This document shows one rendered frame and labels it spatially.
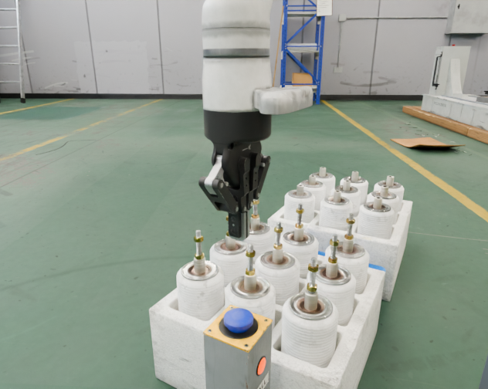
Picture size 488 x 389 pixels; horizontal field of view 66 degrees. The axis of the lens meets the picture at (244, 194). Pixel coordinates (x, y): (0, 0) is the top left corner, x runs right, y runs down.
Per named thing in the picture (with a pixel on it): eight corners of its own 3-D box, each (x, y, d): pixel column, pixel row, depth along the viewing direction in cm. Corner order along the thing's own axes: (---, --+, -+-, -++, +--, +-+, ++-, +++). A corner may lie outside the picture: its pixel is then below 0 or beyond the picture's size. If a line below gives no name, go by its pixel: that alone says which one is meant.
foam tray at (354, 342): (377, 333, 96) (385, 271, 89) (328, 468, 64) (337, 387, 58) (243, 289, 114) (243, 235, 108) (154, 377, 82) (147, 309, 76)
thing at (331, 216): (350, 250, 122) (356, 198, 116) (343, 263, 114) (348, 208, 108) (322, 244, 126) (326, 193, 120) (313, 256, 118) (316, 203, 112)
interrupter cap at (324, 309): (335, 323, 61) (335, 319, 61) (289, 320, 62) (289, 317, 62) (330, 296, 68) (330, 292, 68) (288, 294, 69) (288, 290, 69)
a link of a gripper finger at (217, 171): (212, 147, 41) (221, 158, 42) (196, 184, 39) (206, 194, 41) (232, 150, 39) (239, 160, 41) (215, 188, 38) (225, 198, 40)
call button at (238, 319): (258, 324, 52) (259, 312, 51) (244, 342, 49) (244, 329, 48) (233, 315, 54) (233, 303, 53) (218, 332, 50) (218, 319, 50)
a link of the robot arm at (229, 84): (282, 117, 34) (284, 44, 32) (184, 110, 39) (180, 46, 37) (316, 106, 41) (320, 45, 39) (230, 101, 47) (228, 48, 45)
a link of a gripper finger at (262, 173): (269, 153, 47) (253, 194, 45) (274, 161, 49) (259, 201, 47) (251, 151, 49) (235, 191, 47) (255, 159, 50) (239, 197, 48)
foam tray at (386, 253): (405, 246, 140) (412, 201, 134) (389, 302, 108) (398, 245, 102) (305, 225, 157) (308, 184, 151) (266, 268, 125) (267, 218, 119)
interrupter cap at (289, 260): (295, 272, 76) (295, 268, 76) (258, 269, 77) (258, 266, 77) (295, 254, 83) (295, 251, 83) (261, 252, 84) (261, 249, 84)
